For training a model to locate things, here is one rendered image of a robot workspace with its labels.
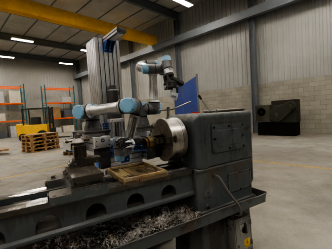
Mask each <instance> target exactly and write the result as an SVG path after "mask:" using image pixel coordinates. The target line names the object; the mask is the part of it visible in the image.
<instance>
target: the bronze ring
mask: <svg viewBox="0 0 332 249"><path fill-rule="evenodd" d="M154 138H156V137H153V136H151V135H149V136H147V137H145V138H142V140H141V143H142V146H143V148H144V149H146V148H154V147H155V145H156V144H155V141H154Z"/></svg>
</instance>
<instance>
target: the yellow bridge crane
mask: <svg viewBox="0 0 332 249"><path fill-rule="evenodd" d="M0 11H3V12H8V13H12V14H16V15H21V16H25V17H29V18H34V19H38V20H42V21H46V22H50V23H55V24H59V25H63V26H68V27H72V28H76V29H81V30H85V31H90V32H94V33H98V34H103V35H107V34H108V33H109V32H110V31H112V30H113V29H114V28H115V27H122V28H126V34H125V35H124V36H122V37H121V38H120V39H124V40H128V41H132V42H138V43H142V44H147V45H154V44H157V43H158V41H157V36H155V35H152V34H148V33H145V32H141V31H138V30H134V29H130V28H127V27H123V26H120V25H116V24H113V23H109V22H105V21H102V20H98V19H95V18H91V17H87V16H84V15H80V14H77V13H73V12H70V11H66V10H62V9H59V8H56V7H52V6H49V5H45V4H41V3H38V2H34V1H31V0H0Z"/></svg>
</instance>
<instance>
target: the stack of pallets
mask: <svg viewBox="0 0 332 249"><path fill-rule="evenodd" d="M54 133H55V135H54ZM49 134H51V135H49ZM37 135H38V136H37ZM28 136H29V137H28ZM55 136H56V138H55ZM42 138H43V139H42ZM34 139H35V140H34ZM25 140H26V141H25ZM50 140H51V141H50ZM55 140H56V141H55ZM34 142H35V143H34ZM55 147H57V148H55ZM21 148H22V150H21V152H26V153H29V152H31V153H35V152H41V151H46V150H52V149H58V148H60V146H59V135H58V132H44V133H35V134H26V135H21Z"/></svg>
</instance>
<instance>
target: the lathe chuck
mask: <svg viewBox="0 0 332 249"><path fill-rule="evenodd" d="M156 122H157V125H158V127H159V130H160V132H161V134H163V135H164V136H163V137H174V136H176V143H175V142H172V143H165V145H164V146H162V151H161V157H160V159H161V160H162V161H171V160H176V159H178V158H180V156H181V155H182V153H183V149H184V135H183V131H182V128H181V126H180V124H179V122H178V121H177V120H176V119H174V118H169V119H166V118H162V119H158V120H157V121H156ZM176 153H179V154H178V156H175V154H176Z"/></svg>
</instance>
